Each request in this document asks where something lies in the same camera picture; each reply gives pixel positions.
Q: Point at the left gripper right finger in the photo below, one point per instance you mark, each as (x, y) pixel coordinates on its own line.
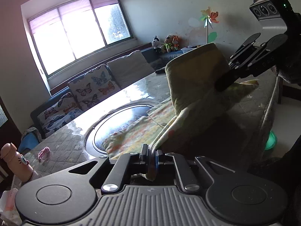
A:
(173, 169)

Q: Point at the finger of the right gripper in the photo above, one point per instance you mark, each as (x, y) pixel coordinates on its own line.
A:
(225, 80)

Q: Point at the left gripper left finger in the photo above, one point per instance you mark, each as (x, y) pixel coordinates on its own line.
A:
(126, 166)

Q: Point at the green patterned child jacket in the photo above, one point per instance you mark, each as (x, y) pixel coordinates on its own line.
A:
(192, 107)

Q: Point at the clear plastic storage box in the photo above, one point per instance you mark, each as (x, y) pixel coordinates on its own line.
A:
(188, 49)

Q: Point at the round black induction hob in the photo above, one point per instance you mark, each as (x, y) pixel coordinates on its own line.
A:
(119, 120)

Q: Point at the orange plush toy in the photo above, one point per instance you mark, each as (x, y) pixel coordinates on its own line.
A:
(176, 45)

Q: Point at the black remote control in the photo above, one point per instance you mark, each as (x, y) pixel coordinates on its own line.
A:
(160, 71)

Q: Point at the grey quilted table cover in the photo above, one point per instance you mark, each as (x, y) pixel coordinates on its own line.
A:
(237, 138)

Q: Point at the brown plush toy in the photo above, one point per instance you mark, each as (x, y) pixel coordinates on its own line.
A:
(167, 46)

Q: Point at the colourful paper pinwheel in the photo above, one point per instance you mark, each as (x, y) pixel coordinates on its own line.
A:
(209, 17)

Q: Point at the black white plush cow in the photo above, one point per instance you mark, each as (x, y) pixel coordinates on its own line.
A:
(156, 43)

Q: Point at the small pink toy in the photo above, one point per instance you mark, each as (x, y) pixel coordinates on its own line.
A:
(45, 154)

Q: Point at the green plastic bowl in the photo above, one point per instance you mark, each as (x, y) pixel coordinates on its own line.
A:
(271, 142)

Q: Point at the lying butterfly cushion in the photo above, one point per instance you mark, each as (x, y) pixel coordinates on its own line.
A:
(58, 115)

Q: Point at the upright butterfly cushion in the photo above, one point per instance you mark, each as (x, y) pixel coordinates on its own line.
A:
(93, 87)

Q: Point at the plain beige cushion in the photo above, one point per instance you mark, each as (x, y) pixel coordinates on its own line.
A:
(130, 68)

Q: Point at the blue grey cloth on sofa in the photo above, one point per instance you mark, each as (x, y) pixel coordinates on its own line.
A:
(30, 139)

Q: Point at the blue sofa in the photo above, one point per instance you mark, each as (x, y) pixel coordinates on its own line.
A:
(155, 59)

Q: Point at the pink cartoon water bottle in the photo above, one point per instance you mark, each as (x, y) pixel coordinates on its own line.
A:
(16, 162)

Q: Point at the white tissue pack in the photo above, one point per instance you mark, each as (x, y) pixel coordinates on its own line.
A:
(9, 213)

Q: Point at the window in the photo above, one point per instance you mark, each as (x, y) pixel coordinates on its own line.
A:
(67, 33)

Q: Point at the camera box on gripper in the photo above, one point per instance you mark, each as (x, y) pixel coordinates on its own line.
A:
(273, 14)

